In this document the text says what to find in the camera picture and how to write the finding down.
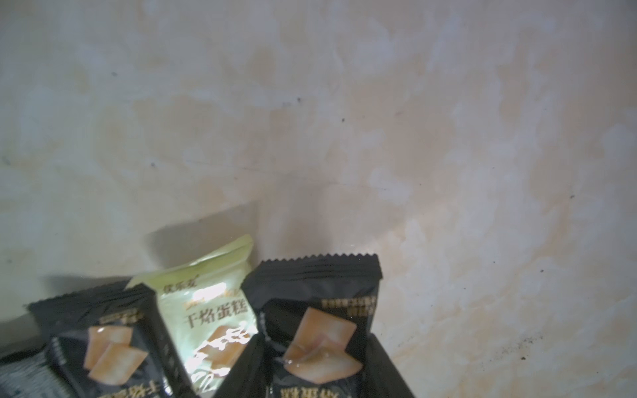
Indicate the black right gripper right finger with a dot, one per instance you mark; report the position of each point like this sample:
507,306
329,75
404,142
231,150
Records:
381,378

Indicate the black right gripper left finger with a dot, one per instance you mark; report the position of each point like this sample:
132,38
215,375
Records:
249,377

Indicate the pale yellow cookie packet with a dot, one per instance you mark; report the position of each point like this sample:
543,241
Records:
205,312

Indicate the black cookie packet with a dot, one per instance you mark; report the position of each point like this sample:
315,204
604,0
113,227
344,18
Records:
315,314
110,341

